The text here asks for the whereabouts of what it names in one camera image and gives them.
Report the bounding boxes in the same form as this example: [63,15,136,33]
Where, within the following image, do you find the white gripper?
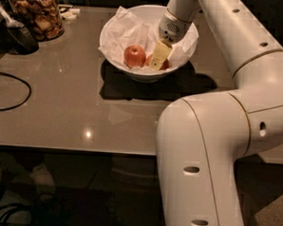
[149,8,192,70]

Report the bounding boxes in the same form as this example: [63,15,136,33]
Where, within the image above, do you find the red apple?
[123,45,146,67]
[145,54,170,70]

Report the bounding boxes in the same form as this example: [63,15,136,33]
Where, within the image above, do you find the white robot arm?
[157,0,283,226]

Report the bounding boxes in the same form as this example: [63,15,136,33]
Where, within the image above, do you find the white ceramic bowl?
[97,2,201,86]

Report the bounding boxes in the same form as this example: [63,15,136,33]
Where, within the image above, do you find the white crumpled paper liner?
[97,5,200,78]

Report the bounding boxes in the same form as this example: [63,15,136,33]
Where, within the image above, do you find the small white items on table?
[60,7,81,21]

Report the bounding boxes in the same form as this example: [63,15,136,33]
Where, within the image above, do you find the glass jar of dried chips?
[9,0,64,41]

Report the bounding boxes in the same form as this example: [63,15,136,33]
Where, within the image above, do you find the white shoe right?
[29,163,56,202]

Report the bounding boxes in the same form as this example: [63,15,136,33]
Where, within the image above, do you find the white spoon handle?
[0,4,24,28]

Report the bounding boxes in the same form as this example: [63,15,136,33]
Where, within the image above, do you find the black cable on table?
[0,70,34,114]

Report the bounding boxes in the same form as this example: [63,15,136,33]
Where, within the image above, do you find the black cables on floor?
[0,191,65,226]

